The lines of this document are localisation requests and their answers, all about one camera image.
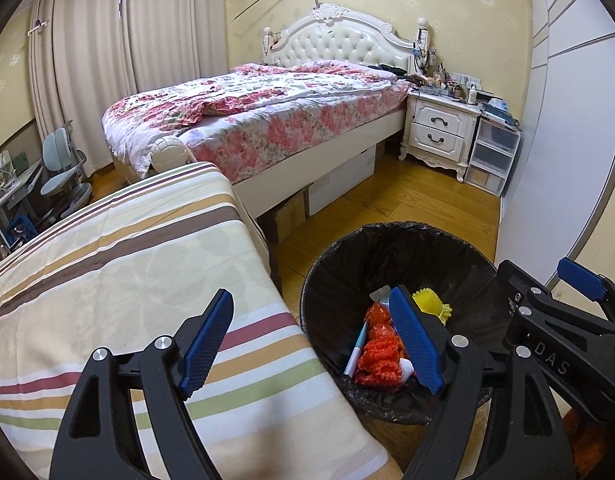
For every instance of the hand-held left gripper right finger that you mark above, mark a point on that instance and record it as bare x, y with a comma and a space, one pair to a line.
415, 340

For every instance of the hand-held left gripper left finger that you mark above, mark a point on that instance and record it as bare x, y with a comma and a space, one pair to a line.
207, 345

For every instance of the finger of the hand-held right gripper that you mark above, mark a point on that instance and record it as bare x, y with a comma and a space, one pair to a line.
582, 277
525, 292

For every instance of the red foam fruit net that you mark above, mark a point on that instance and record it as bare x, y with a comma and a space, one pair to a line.
382, 360

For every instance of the yellow foam fruit net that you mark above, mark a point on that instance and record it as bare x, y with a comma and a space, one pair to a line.
435, 305

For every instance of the white teal tube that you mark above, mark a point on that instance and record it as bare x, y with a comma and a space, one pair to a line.
355, 355

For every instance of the bin with black bag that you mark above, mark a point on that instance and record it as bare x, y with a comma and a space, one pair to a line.
367, 260

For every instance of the person's right forearm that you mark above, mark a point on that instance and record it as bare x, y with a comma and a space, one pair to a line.
592, 440

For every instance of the striped bed sheet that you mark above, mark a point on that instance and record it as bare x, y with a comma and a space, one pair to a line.
112, 270

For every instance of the clear plastic drawer unit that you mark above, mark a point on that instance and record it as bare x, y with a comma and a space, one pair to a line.
492, 155

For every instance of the white wardrobe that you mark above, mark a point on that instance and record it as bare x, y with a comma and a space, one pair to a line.
577, 135

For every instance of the brown cardboard box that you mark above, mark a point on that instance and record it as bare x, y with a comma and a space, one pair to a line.
290, 217

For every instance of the white storage box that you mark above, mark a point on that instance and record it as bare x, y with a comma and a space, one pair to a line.
342, 185

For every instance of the pile of blue boxes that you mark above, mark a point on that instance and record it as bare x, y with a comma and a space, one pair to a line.
500, 110

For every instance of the white nightstand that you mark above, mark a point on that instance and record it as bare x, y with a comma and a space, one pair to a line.
440, 125

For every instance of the pile of small bedside items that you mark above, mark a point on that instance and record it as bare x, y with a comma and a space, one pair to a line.
452, 87

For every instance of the blue plastic crate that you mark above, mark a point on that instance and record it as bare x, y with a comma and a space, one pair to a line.
22, 227

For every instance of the grey-blue desk chair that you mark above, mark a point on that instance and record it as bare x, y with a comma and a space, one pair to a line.
62, 180

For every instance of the floral quilt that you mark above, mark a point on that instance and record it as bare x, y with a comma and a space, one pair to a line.
262, 110

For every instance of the white study desk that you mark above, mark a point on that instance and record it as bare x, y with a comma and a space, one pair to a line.
12, 185

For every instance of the white bed tufted headboard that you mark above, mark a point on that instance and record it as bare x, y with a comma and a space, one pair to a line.
337, 40

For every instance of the beige curtain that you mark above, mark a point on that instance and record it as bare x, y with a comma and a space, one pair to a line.
82, 60
177, 25

